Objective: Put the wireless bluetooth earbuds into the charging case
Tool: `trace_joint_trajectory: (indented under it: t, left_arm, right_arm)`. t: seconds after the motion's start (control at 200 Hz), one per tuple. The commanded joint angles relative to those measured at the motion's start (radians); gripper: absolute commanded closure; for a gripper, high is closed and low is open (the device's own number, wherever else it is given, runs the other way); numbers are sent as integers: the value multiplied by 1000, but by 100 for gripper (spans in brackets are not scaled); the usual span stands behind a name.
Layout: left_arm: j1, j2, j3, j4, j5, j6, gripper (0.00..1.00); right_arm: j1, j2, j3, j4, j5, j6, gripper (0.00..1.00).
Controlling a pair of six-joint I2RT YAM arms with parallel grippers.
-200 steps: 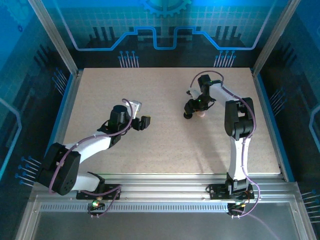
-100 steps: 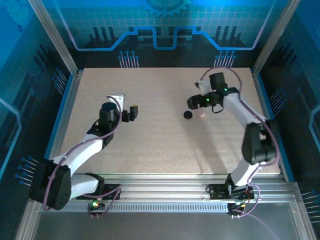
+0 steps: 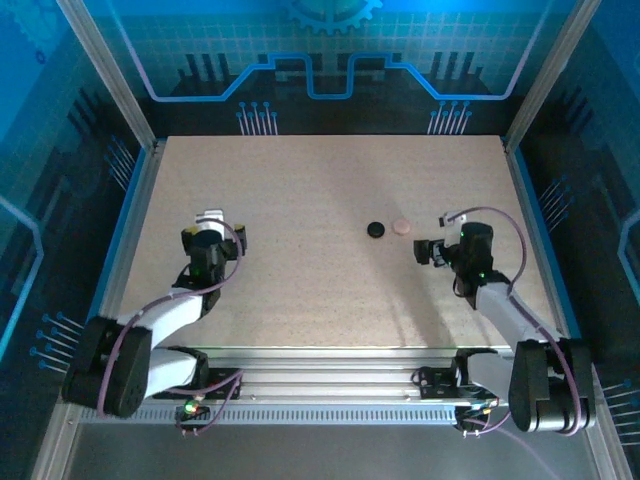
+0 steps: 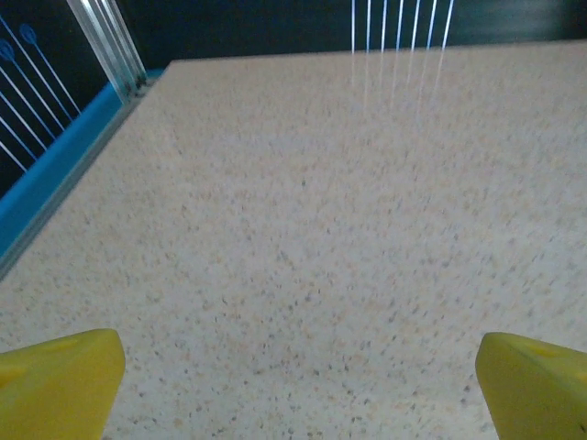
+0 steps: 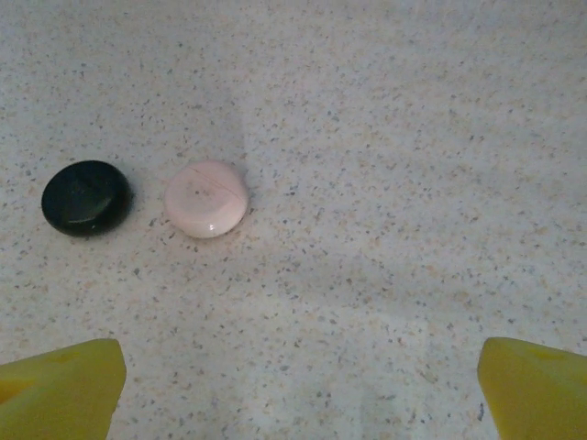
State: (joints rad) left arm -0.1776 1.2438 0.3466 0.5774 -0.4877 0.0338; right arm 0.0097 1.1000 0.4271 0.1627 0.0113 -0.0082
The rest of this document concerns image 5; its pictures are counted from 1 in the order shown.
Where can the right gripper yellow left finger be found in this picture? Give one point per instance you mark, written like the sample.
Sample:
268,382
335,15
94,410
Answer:
55,394

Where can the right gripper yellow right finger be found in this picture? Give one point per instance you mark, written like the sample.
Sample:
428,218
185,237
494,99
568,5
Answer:
536,399

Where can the black earbud charging case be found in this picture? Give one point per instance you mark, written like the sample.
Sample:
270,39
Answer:
87,199

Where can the pink earbud charging case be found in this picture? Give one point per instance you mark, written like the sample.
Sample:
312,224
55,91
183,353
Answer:
206,201

